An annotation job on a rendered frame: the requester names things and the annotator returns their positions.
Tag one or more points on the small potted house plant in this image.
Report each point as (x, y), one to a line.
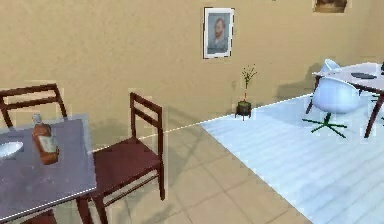
(244, 106)

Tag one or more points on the dark red wooden chair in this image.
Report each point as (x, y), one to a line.
(31, 95)
(128, 160)

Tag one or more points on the white framed portrait picture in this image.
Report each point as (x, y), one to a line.
(218, 32)

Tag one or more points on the white shell swivel chair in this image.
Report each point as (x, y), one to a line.
(334, 96)
(330, 65)

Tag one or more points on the brown sauce bottle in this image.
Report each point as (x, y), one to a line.
(45, 142)

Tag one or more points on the grey top dining table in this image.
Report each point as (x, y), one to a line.
(40, 180)

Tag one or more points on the white top wooden table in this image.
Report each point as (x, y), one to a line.
(360, 71)

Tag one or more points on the brown framed picture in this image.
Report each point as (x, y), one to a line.
(330, 5)

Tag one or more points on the flat black object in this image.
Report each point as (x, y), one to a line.
(363, 76)

